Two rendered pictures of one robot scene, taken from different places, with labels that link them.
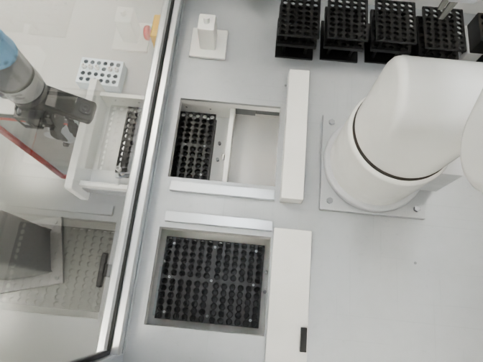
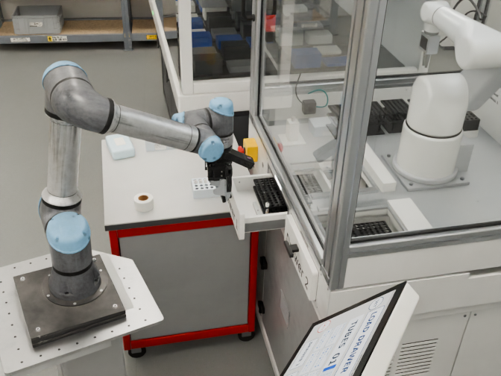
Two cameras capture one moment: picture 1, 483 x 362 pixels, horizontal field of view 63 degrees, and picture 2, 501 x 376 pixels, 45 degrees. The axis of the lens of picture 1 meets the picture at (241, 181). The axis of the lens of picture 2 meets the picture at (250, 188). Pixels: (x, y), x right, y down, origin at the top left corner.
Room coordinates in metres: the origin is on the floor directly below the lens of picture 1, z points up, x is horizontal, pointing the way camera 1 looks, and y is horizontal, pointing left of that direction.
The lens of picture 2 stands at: (-1.27, 0.81, 2.09)
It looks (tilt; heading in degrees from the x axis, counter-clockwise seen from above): 34 degrees down; 344
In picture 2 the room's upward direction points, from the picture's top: 2 degrees clockwise
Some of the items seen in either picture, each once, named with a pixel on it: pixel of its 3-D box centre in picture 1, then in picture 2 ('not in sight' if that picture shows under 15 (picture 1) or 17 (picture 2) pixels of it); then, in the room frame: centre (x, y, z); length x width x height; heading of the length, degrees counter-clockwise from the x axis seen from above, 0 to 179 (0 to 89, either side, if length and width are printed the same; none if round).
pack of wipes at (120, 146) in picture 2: not in sight; (120, 145); (1.01, 0.72, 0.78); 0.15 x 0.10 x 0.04; 7
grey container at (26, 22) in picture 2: not in sight; (38, 19); (4.42, 1.18, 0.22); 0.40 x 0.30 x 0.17; 82
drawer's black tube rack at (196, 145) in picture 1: (169, 147); (289, 197); (0.37, 0.19, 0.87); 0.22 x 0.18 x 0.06; 87
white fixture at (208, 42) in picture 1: (207, 31); not in sight; (0.63, 0.10, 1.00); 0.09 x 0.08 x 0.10; 87
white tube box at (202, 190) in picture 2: not in sight; (208, 187); (0.63, 0.42, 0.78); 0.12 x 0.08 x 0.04; 86
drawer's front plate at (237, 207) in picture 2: not in sight; (233, 201); (0.38, 0.39, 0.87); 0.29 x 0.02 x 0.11; 177
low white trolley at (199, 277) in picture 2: not in sight; (180, 244); (0.80, 0.52, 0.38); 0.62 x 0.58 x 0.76; 177
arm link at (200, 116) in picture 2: not in sight; (193, 125); (0.35, 0.52, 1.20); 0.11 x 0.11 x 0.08; 10
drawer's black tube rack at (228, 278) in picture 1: (212, 281); not in sight; (0.05, 0.06, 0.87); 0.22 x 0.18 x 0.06; 87
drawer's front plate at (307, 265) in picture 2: not in sight; (300, 255); (0.06, 0.26, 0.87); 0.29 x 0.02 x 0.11; 177
